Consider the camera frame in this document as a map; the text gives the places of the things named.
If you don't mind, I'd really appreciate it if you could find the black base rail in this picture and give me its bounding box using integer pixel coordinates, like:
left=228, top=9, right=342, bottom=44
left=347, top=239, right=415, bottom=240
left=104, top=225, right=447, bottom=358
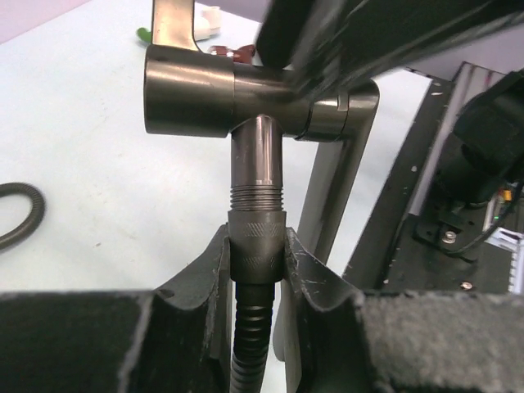
left=343, top=63, right=523, bottom=294

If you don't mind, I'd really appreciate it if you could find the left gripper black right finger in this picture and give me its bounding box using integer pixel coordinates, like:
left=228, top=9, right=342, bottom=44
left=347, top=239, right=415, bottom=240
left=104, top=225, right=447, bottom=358
left=281, top=229, right=523, bottom=392

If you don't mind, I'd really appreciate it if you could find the dark metal faucet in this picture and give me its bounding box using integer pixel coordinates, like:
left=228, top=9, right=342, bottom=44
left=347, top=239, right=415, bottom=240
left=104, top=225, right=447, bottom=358
left=143, top=1, right=380, bottom=261

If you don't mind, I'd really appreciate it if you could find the green tap white elbow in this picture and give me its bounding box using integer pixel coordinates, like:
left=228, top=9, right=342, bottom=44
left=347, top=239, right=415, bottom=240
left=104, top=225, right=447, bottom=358
left=136, top=1, right=222, bottom=50

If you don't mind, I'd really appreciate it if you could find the grey flexible hose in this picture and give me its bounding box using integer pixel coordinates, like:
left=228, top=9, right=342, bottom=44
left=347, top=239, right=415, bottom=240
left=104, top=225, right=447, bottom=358
left=0, top=182, right=287, bottom=393

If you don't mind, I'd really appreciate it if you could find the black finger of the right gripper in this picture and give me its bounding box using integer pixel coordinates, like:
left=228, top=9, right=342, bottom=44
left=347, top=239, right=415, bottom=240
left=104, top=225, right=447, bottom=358
left=255, top=0, right=523, bottom=94

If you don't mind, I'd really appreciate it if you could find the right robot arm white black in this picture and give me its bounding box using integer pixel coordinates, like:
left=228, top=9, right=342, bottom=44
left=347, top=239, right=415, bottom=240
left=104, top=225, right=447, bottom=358
left=255, top=1, right=523, bottom=204

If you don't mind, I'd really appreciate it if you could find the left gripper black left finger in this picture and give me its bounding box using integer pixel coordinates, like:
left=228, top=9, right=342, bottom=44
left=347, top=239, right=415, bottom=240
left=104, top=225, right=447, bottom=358
left=1, top=226, right=232, bottom=392

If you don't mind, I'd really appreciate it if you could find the brown tap white elbow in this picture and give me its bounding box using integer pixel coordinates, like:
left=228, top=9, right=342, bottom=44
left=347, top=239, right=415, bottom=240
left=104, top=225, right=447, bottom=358
left=207, top=44, right=256, bottom=65

